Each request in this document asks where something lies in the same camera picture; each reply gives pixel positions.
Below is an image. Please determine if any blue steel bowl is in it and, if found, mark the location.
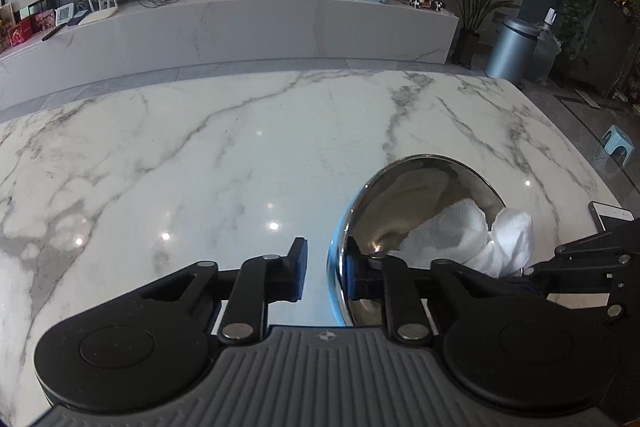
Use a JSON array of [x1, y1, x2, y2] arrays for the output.
[[326, 154, 504, 326]]

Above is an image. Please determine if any white paper towel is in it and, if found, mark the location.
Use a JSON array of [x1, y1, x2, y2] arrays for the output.
[[390, 198, 534, 279]]

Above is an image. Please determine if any white smartphone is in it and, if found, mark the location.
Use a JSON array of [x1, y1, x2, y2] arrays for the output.
[[588, 202, 634, 232]]

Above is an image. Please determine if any light blue stool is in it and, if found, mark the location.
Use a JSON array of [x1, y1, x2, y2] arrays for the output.
[[600, 124, 634, 167]]

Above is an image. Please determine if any dark metal cabinet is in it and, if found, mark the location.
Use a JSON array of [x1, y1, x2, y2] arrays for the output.
[[570, 0, 636, 95]]

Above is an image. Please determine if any water jug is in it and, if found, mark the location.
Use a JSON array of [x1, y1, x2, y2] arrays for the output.
[[524, 8, 562, 82]]

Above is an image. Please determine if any grey trash can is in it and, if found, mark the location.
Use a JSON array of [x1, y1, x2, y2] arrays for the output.
[[485, 17, 540, 84]]

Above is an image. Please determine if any potted orchid plant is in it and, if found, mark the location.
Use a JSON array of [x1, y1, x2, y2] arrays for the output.
[[451, 0, 518, 68]]

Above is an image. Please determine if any white wifi router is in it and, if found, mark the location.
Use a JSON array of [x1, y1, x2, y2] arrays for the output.
[[79, 0, 119, 26]]

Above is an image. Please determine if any white digital clock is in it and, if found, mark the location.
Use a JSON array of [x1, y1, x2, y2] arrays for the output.
[[54, 3, 75, 27]]

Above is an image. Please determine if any red gift box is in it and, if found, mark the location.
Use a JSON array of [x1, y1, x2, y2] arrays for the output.
[[6, 18, 34, 48]]

